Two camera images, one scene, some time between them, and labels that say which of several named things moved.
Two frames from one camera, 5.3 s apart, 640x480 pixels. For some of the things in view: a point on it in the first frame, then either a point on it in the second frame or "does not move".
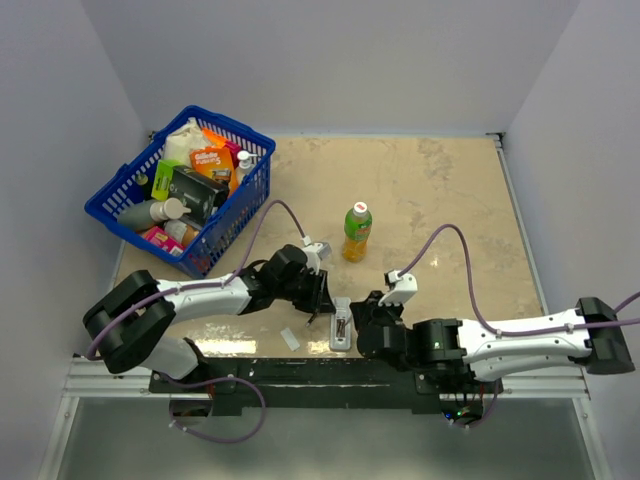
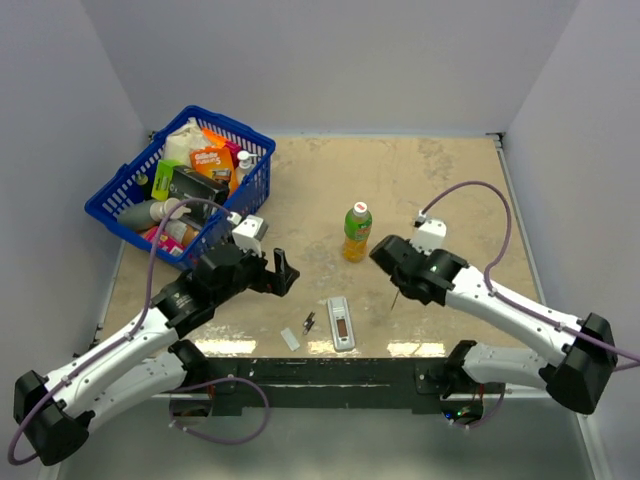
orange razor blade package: (216, 163) does not move
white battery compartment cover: (290, 339) does not move
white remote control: (341, 325) does not move
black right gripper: (366, 310) → (411, 246)
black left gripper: (319, 299) → (277, 283)
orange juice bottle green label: (357, 230) does not move
